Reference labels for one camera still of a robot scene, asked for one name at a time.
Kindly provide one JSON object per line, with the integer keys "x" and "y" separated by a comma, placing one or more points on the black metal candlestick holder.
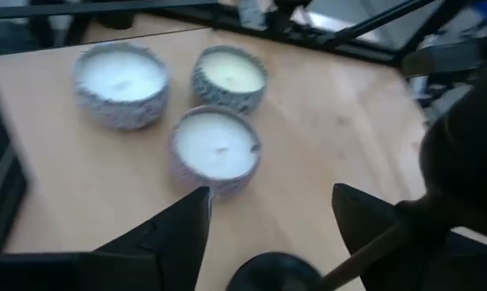
{"x": 462, "y": 153}

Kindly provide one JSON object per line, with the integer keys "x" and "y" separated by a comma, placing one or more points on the pink patterned candle tin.
{"x": 215, "y": 145}

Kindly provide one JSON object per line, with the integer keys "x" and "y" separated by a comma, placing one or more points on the patterned candle tin cream wax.
{"x": 231, "y": 70}

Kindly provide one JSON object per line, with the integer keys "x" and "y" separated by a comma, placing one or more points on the wooden shelf riser black legs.
{"x": 85, "y": 182}

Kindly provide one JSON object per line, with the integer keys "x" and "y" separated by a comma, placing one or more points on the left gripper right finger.
{"x": 361, "y": 218}

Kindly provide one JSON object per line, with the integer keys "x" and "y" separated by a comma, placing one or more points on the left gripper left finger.
{"x": 174, "y": 242}

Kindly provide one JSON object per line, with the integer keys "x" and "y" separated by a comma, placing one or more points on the patterned candle tin white wax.
{"x": 120, "y": 74}

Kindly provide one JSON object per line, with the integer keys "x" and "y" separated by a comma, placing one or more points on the black aluminium table frame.
{"x": 361, "y": 52}

